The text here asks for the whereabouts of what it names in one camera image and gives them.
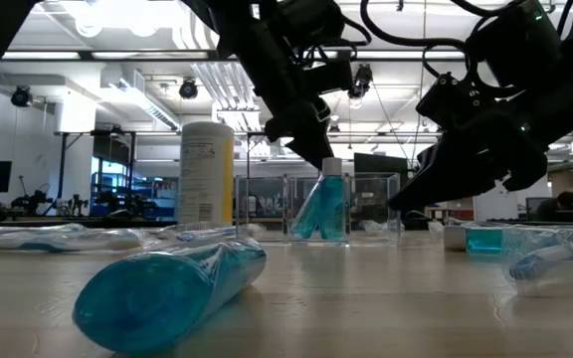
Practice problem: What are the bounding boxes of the white slatted ceiling fixture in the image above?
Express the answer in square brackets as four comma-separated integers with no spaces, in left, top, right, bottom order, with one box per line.
[191,62,258,111]

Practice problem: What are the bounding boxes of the black overhead bar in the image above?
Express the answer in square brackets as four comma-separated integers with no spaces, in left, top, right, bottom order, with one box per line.
[0,48,467,63]

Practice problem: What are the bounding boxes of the black ceiling spot lamp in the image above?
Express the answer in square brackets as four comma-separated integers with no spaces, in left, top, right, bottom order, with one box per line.
[10,85,34,109]
[178,78,200,100]

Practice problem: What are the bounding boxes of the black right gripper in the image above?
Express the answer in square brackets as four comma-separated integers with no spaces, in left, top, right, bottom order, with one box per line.
[388,0,566,210]

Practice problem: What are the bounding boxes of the black background rig frame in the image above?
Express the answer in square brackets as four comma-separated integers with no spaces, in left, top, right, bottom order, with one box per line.
[52,129,141,216]

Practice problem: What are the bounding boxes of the white rectangular air duct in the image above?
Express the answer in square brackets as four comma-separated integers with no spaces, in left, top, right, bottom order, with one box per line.
[99,67,182,131]

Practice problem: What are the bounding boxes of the clear acrylic organizer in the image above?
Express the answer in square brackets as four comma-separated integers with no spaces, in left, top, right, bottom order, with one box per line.
[234,171,402,246]

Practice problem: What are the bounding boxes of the white yellow wipes canister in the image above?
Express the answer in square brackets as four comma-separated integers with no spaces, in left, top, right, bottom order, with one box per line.
[177,121,237,226]

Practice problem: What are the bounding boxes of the person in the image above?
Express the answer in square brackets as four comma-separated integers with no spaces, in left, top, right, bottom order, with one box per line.
[534,191,573,223]

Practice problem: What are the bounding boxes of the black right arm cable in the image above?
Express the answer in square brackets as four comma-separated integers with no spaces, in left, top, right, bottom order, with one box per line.
[359,0,475,84]

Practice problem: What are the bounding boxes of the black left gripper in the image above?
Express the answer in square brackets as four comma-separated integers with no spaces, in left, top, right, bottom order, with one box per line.
[245,0,356,170]

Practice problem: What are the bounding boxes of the black aluminium table frame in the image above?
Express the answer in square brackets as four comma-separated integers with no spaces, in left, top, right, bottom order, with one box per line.
[0,216,181,231]

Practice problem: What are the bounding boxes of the blue lit shelf rack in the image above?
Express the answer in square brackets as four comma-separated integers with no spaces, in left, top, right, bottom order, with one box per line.
[90,157,178,219]

